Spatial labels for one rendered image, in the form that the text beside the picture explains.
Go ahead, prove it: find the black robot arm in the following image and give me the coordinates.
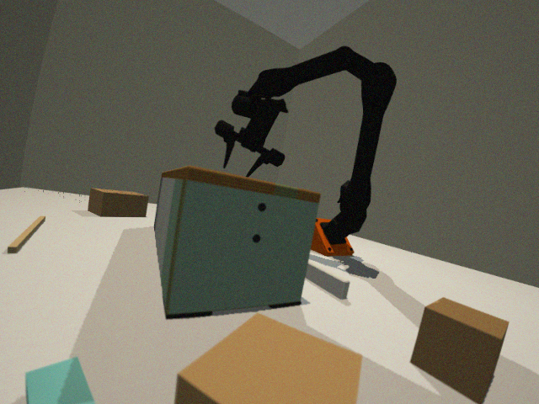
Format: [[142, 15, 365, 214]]
[[232, 46, 397, 245]]

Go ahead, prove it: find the tan wooden stick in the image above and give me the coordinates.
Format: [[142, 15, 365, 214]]
[[8, 216, 45, 253]]

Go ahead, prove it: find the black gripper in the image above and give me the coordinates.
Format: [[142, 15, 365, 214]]
[[214, 114, 285, 177]]

